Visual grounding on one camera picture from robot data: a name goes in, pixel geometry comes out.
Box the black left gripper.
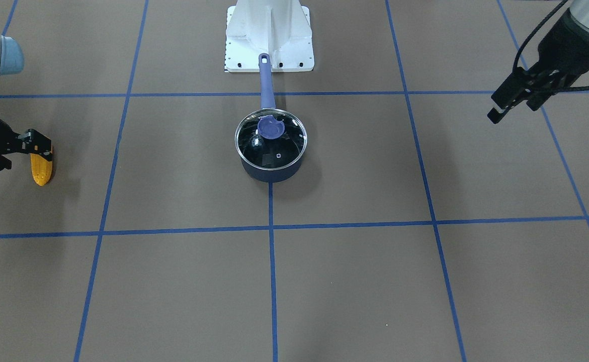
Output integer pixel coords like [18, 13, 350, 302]
[487, 10, 589, 124]

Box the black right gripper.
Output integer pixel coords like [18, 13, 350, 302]
[0, 119, 54, 171]

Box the yellow corn cob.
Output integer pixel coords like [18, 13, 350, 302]
[30, 150, 54, 186]

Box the glass lid with blue knob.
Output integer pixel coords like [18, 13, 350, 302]
[234, 108, 308, 171]

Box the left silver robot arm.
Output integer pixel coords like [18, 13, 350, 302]
[487, 1, 589, 124]

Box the blue saucepan with handle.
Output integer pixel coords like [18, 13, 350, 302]
[234, 53, 308, 183]

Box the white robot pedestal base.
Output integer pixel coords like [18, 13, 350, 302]
[224, 1, 315, 73]

